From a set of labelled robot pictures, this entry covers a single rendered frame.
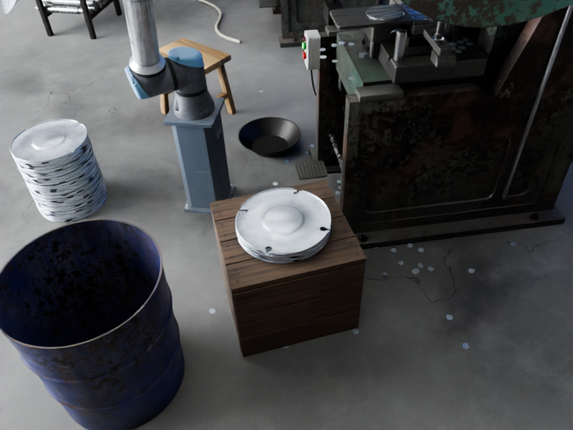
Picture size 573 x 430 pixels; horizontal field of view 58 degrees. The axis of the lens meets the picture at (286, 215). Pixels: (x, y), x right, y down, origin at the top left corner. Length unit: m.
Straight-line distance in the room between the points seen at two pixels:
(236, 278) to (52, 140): 1.08
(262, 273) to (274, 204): 0.26
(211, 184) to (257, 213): 0.53
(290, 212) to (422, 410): 0.71
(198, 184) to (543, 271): 1.35
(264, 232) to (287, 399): 0.51
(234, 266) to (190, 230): 0.66
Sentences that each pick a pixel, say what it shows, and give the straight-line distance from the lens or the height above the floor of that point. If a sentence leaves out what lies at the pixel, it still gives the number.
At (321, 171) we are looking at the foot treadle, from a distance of 2.09.
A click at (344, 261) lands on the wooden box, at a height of 0.35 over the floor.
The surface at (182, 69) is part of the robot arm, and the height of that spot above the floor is 0.64.
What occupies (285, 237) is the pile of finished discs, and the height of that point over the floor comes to 0.39.
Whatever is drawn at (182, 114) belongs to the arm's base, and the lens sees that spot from 1.92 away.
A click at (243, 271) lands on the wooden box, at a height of 0.35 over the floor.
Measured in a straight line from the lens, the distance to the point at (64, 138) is 2.23.
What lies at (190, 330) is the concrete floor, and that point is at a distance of 1.81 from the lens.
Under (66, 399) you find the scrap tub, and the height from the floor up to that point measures 0.20.
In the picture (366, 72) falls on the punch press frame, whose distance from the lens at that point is 1.77.
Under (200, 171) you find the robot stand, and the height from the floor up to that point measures 0.22.
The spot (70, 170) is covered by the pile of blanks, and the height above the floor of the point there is 0.25.
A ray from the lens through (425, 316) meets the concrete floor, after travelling 1.85.
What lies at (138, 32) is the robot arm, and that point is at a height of 0.82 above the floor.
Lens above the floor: 1.46
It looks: 43 degrees down
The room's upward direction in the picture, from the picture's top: 2 degrees counter-clockwise
